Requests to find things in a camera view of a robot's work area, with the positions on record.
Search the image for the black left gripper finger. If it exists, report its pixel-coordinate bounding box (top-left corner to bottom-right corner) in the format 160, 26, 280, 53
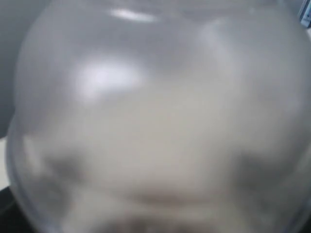
0, 187, 34, 233

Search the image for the clear plastic shaker bottle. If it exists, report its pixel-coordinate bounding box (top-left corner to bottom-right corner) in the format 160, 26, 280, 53
6, 0, 311, 233

